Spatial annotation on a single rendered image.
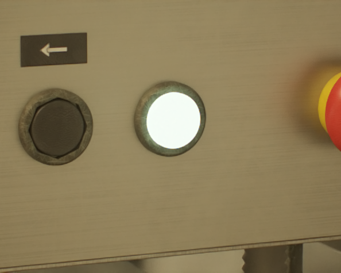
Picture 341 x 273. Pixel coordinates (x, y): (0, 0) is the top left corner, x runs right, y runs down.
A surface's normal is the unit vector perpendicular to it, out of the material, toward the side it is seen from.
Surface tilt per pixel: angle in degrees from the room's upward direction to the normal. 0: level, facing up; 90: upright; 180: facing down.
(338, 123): 98
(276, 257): 58
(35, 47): 90
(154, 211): 90
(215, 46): 90
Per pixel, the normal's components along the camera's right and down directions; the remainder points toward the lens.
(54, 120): 0.40, 0.16
